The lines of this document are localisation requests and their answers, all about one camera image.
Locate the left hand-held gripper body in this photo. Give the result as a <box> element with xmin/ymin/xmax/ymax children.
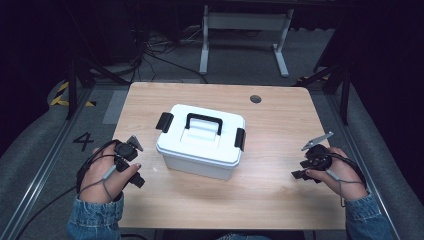
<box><xmin>113</xmin><ymin>134</ymin><xmax>145</xmax><ymax>174</ymax></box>

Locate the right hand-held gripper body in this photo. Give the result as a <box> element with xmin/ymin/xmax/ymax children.
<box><xmin>299</xmin><ymin>131</ymin><xmax>335</xmax><ymax>172</ymax></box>

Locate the person's right hand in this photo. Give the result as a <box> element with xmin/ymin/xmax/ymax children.
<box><xmin>304</xmin><ymin>146</ymin><xmax>370</xmax><ymax>202</ymax></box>

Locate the person's left hand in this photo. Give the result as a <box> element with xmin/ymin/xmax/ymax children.
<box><xmin>78</xmin><ymin>146</ymin><xmax>143</xmax><ymax>205</ymax></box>

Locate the white lidded storage box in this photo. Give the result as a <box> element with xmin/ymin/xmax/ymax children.
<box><xmin>155</xmin><ymin>103</ymin><xmax>247</xmax><ymax>181</ymax></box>

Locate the black tripod stand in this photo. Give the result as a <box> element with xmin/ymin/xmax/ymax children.
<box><xmin>294</xmin><ymin>61</ymin><xmax>354</xmax><ymax>127</ymax></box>
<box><xmin>64</xmin><ymin>54</ymin><xmax>132</xmax><ymax>121</ymax></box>

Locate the person's denim lap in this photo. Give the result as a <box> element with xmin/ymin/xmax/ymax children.
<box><xmin>215</xmin><ymin>232</ymin><xmax>273</xmax><ymax>240</ymax></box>

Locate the grey right wrist strap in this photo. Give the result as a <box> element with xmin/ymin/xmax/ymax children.
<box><xmin>325</xmin><ymin>169</ymin><xmax>367</xmax><ymax>208</ymax></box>

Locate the grey wrist strap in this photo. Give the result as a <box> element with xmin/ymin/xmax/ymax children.
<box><xmin>77</xmin><ymin>164</ymin><xmax>118</xmax><ymax>203</ymax></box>
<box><xmin>325</xmin><ymin>169</ymin><xmax>367</xmax><ymax>208</ymax></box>

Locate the grey left wrist strap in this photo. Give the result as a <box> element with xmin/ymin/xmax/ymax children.
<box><xmin>77</xmin><ymin>164</ymin><xmax>118</xmax><ymax>203</ymax></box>

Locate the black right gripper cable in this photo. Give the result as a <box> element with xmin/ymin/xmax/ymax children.
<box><xmin>328</xmin><ymin>151</ymin><xmax>368</xmax><ymax>190</ymax></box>

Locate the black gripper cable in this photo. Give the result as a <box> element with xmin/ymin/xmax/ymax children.
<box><xmin>14</xmin><ymin>139</ymin><xmax>122</xmax><ymax>240</ymax></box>
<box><xmin>328</xmin><ymin>151</ymin><xmax>368</xmax><ymax>190</ymax></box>

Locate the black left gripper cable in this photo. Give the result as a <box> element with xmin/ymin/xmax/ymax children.
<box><xmin>14</xmin><ymin>139</ymin><xmax>122</xmax><ymax>240</ymax></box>

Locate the bundle of black floor cables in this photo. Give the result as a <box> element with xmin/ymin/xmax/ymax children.
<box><xmin>132</xmin><ymin>28</ymin><xmax>210</xmax><ymax>85</ymax></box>

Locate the white metal desk frame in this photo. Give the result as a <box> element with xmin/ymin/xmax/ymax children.
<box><xmin>198</xmin><ymin>4</ymin><xmax>296</xmax><ymax>79</ymax></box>

